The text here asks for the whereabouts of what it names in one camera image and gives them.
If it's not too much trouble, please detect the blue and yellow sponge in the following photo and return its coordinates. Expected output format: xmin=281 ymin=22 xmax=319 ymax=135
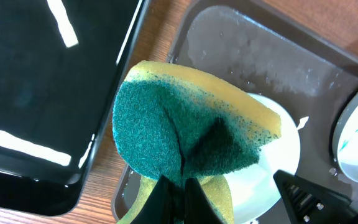
xmin=112 ymin=61 xmax=282 ymax=223

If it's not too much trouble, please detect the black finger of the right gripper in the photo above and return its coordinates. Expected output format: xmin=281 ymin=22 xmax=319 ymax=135
xmin=273 ymin=170 xmax=358 ymax=224

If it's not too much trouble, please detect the white plate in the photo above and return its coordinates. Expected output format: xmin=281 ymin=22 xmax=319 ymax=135
xmin=225 ymin=93 xmax=301 ymax=223

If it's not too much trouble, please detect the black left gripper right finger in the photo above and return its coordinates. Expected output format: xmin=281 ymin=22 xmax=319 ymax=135
xmin=184 ymin=178 xmax=223 ymax=224

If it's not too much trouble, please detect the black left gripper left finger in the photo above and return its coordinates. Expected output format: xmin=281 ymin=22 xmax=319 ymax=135
xmin=131 ymin=175 xmax=184 ymax=224

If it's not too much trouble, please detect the black water tray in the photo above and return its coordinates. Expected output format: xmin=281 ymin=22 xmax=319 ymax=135
xmin=0 ymin=0 xmax=149 ymax=216

